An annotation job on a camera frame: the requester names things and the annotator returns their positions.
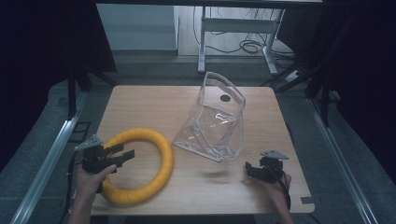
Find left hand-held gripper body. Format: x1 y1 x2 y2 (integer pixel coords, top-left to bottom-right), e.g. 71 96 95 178
74 133 124 175

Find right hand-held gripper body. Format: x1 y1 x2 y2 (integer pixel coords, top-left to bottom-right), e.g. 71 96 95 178
251 149 290 184

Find yellow ring tube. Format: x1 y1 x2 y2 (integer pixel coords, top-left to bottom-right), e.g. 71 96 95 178
100 128 175 206

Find clear plastic bag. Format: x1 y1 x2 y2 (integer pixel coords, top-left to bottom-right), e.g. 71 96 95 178
172 71 247 163

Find person's right hand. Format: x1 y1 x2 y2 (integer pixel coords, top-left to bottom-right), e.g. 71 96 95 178
261 173 293 209

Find person's left hand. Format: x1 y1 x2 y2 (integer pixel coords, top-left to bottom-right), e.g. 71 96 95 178
75 163 118 207

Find black metal stand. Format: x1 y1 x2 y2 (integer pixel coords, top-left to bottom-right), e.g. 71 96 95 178
65 61 120 119
261 12 356 128

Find white power strip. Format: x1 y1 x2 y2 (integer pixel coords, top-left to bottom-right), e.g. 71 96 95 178
284 69 304 84

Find dark curtain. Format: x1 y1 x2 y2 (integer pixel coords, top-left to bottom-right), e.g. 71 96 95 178
276 0 396 185
0 0 118 172

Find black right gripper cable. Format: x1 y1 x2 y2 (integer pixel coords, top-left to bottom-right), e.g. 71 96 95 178
269 167 292 211

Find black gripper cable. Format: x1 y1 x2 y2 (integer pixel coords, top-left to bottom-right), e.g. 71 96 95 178
269 167 292 211
59 151 78 224

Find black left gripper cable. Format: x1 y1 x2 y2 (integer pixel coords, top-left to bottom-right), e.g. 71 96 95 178
59 151 78 224

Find aluminium rail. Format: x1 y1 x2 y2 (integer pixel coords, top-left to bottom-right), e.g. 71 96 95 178
8 91 90 224
305 96 379 224

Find black floor cables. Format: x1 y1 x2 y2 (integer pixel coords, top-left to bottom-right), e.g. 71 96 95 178
191 6 297 62

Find white metal desk frame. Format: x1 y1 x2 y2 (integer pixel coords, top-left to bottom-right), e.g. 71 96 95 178
197 6 286 76

